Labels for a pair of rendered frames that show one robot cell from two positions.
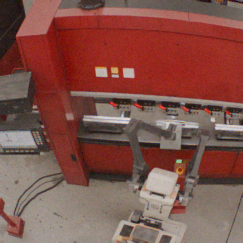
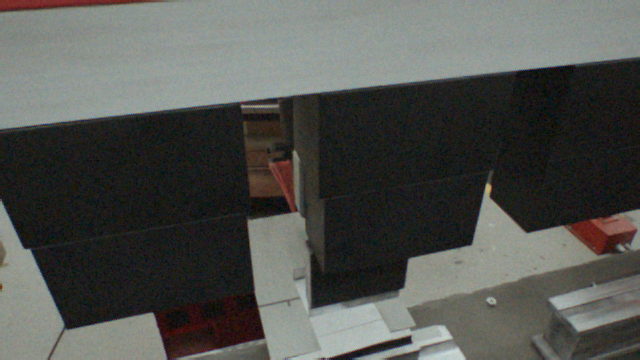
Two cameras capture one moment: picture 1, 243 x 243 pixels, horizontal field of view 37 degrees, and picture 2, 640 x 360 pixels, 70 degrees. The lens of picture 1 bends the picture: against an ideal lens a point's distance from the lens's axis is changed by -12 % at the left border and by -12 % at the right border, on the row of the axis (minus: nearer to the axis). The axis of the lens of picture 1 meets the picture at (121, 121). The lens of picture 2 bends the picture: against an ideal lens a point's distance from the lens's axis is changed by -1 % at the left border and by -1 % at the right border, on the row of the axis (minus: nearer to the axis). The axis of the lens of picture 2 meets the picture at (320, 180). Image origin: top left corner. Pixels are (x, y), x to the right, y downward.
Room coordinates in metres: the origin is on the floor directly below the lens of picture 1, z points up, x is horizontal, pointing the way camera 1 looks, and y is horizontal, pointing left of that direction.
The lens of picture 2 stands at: (2.30, -0.63, 1.46)
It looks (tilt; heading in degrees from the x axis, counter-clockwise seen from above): 33 degrees down; 152
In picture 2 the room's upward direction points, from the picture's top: straight up
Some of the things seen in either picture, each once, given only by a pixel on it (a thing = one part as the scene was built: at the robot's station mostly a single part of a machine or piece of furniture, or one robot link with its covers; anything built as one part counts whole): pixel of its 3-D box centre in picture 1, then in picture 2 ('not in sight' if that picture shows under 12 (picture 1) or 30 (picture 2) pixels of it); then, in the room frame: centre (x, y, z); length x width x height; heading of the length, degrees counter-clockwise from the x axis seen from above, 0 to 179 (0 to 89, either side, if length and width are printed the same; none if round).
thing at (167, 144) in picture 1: (171, 136); (316, 269); (1.88, -0.41, 1.00); 0.26 x 0.18 x 0.01; 168
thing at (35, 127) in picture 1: (20, 135); not in sight; (1.76, 0.83, 1.42); 0.45 x 0.12 x 0.36; 86
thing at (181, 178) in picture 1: (184, 171); (212, 300); (1.63, -0.52, 0.75); 0.20 x 0.16 x 0.18; 80
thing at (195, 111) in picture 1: (192, 105); (144, 193); (1.98, -0.61, 1.26); 0.15 x 0.09 x 0.17; 78
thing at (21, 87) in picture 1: (13, 119); not in sight; (1.85, 0.87, 1.53); 0.51 x 0.25 x 0.85; 86
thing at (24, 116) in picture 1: (23, 126); not in sight; (2.03, 0.88, 1.17); 0.40 x 0.24 x 0.07; 78
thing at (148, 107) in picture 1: (146, 102); (581, 126); (2.07, -0.22, 1.26); 0.15 x 0.09 x 0.17; 78
